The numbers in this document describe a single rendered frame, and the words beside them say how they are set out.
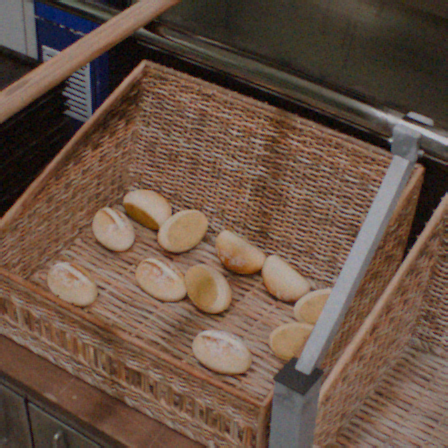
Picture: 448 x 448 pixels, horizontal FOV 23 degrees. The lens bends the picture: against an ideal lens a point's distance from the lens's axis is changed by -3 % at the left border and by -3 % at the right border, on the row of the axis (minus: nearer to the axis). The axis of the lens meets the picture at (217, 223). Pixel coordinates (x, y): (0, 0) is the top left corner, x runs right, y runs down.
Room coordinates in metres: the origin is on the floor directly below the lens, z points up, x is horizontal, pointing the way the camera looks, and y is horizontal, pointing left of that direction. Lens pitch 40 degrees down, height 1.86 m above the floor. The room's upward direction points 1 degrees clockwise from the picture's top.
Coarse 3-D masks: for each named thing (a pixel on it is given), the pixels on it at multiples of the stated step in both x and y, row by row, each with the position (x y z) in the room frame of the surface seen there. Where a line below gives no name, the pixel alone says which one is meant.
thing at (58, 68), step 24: (144, 0) 1.23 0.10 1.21; (168, 0) 1.25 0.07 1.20; (120, 24) 1.18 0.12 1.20; (144, 24) 1.21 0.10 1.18; (72, 48) 1.12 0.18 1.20; (96, 48) 1.13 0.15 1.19; (48, 72) 1.07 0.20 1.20; (72, 72) 1.10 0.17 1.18; (0, 96) 1.02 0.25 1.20; (24, 96) 1.03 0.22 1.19; (0, 120) 0.99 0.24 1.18
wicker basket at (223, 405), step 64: (128, 128) 1.62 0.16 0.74; (192, 128) 1.58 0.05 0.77; (320, 128) 1.47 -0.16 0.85; (64, 192) 1.47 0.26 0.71; (128, 192) 1.60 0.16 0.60; (192, 192) 1.54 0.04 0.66; (256, 192) 1.48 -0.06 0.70; (0, 256) 1.33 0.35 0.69; (64, 256) 1.44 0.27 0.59; (128, 256) 1.45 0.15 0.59; (192, 256) 1.45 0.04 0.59; (320, 256) 1.40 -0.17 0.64; (384, 256) 1.27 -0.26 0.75; (0, 320) 1.25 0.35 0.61; (64, 320) 1.18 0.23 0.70; (128, 320) 1.29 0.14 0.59; (192, 320) 1.29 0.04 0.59; (128, 384) 1.11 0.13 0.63; (192, 384) 1.04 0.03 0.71; (256, 384) 1.15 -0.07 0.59
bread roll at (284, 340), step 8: (280, 328) 1.22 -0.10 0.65; (288, 328) 1.22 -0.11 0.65; (296, 328) 1.21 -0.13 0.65; (304, 328) 1.21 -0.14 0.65; (272, 336) 1.21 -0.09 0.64; (280, 336) 1.21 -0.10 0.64; (288, 336) 1.21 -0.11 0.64; (296, 336) 1.20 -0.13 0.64; (304, 336) 1.20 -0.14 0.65; (272, 344) 1.20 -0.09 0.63; (280, 344) 1.20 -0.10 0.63; (288, 344) 1.20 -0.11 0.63; (296, 344) 1.20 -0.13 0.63; (280, 352) 1.19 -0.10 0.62; (288, 352) 1.19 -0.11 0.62; (288, 360) 1.19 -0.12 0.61
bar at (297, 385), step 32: (64, 0) 1.30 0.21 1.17; (96, 0) 1.29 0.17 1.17; (160, 32) 1.21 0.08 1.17; (224, 64) 1.15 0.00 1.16; (256, 64) 1.13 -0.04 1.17; (320, 96) 1.08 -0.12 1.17; (352, 96) 1.07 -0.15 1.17; (384, 128) 1.02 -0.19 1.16; (416, 128) 1.01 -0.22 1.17; (384, 192) 0.98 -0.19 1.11; (384, 224) 0.96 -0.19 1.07; (352, 256) 0.93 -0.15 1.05; (352, 288) 0.91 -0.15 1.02; (320, 320) 0.88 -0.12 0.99; (320, 352) 0.86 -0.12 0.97; (288, 384) 0.82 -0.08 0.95; (320, 384) 0.84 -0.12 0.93; (288, 416) 0.82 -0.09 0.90
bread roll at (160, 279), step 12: (144, 264) 1.37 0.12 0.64; (156, 264) 1.36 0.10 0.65; (168, 264) 1.37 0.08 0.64; (144, 276) 1.35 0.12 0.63; (156, 276) 1.34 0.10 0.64; (168, 276) 1.34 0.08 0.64; (180, 276) 1.35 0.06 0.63; (144, 288) 1.34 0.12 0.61; (156, 288) 1.33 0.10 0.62; (168, 288) 1.33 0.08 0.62; (180, 288) 1.33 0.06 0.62; (168, 300) 1.33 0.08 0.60
